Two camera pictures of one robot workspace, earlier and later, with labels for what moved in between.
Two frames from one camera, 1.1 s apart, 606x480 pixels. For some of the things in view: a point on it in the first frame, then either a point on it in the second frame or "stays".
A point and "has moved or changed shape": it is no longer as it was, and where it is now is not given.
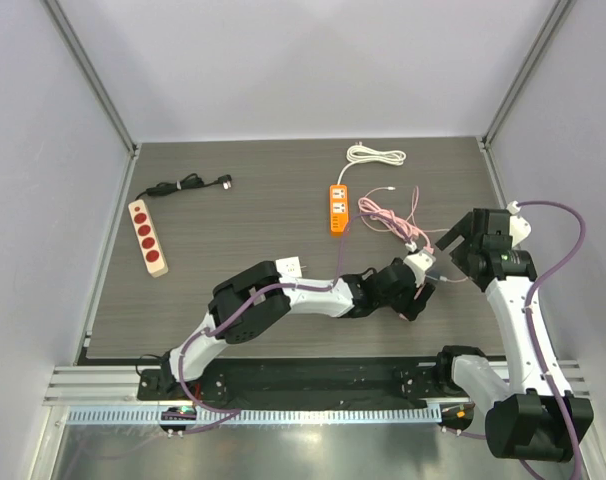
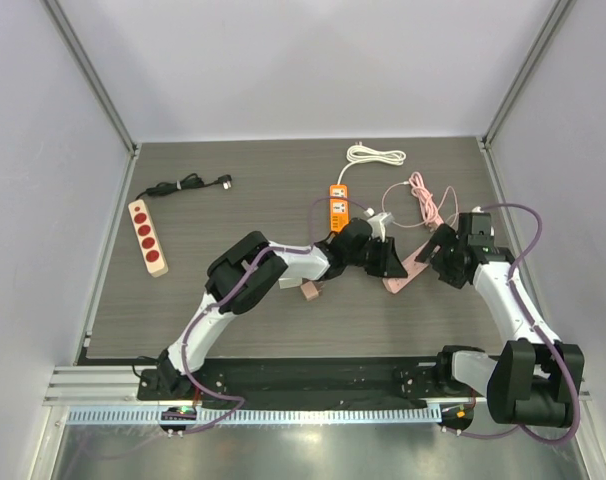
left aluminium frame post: x=86 y=66 stays
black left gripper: x=418 y=304 -> x=387 y=264
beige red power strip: x=146 y=232 stays
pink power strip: x=418 y=292 has moved or changed shape
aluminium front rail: x=120 y=384 stays
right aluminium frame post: x=485 y=141 stays
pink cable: x=405 y=230 -> x=432 y=215
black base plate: x=417 y=381 stays
